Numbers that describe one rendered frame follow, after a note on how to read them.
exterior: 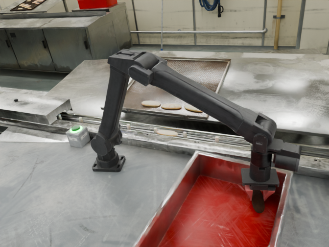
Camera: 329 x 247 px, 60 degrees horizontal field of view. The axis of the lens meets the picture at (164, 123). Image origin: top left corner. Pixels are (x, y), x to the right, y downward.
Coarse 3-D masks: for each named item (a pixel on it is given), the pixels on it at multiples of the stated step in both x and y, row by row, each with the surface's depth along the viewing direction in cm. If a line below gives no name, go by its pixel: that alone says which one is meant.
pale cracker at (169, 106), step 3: (162, 105) 138; (165, 105) 137; (168, 105) 136; (171, 105) 136; (174, 105) 136; (177, 105) 135; (180, 105) 135; (165, 108) 136; (168, 108) 136; (171, 108) 135; (174, 108) 135; (177, 108) 134
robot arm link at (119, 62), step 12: (108, 60) 83; (120, 60) 81; (132, 60) 79; (144, 60) 80; (156, 60) 83; (120, 72) 84; (108, 84) 90; (120, 84) 88; (108, 96) 93; (120, 96) 91; (108, 108) 96; (120, 108) 96; (108, 120) 99; (108, 132) 102; (120, 132) 110; (96, 144) 105; (108, 144) 104
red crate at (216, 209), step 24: (192, 192) 99; (216, 192) 97; (240, 192) 96; (192, 216) 90; (216, 216) 89; (240, 216) 88; (264, 216) 87; (168, 240) 84; (192, 240) 83; (216, 240) 82; (240, 240) 81; (264, 240) 80
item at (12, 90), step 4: (0, 88) 206; (4, 88) 205; (8, 88) 204; (12, 88) 204; (12, 92) 197; (16, 92) 196; (20, 92) 196; (24, 92) 195; (28, 92) 194; (32, 92) 193; (36, 92) 192; (40, 92) 192; (44, 92) 191; (0, 124) 159; (4, 124) 158; (8, 124) 158; (0, 128) 162; (4, 128) 160; (0, 132) 164
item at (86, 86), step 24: (72, 72) 217; (96, 72) 211; (48, 96) 184; (72, 96) 179; (96, 96) 175; (72, 120) 153; (144, 120) 144; (168, 120) 142; (240, 144) 119; (312, 144) 114
